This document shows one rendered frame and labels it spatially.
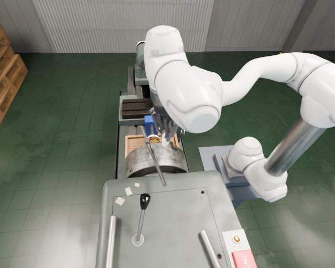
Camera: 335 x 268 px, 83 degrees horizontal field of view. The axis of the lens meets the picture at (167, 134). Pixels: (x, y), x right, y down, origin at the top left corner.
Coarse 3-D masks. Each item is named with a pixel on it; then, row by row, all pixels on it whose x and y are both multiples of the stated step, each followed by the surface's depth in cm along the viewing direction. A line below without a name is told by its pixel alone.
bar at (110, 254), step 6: (114, 216) 63; (114, 222) 61; (114, 228) 60; (108, 234) 59; (114, 234) 59; (108, 240) 58; (114, 240) 58; (108, 246) 57; (114, 246) 58; (108, 252) 56; (108, 258) 55; (108, 264) 54
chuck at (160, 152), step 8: (152, 144) 88; (160, 144) 88; (136, 152) 88; (144, 152) 86; (160, 152) 85; (168, 152) 87; (176, 152) 90; (128, 160) 90; (136, 160) 85; (144, 160) 83; (176, 160) 86; (184, 160) 92; (128, 168) 87
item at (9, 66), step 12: (0, 24) 280; (0, 36) 277; (0, 48) 284; (0, 60) 298; (12, 60) 300; (0, 72) 272; (12, 72) 302; (24, 72) 328; (0, 84) 272; (12, 84) 290; (0, 96) 263; (12, 96) 289; (0, 108) 271; (0, 120) 255
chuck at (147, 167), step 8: (152, 160) 82; (160, 160) 82; (168, 160) 84; (136, 168) 83; (144, 168) 81; (152, 168) 82; (160, 168) 82; (168, 168) 83; (176, 168) 84; (184, 168) 87; (128, 176) 84; (136, 176) 85
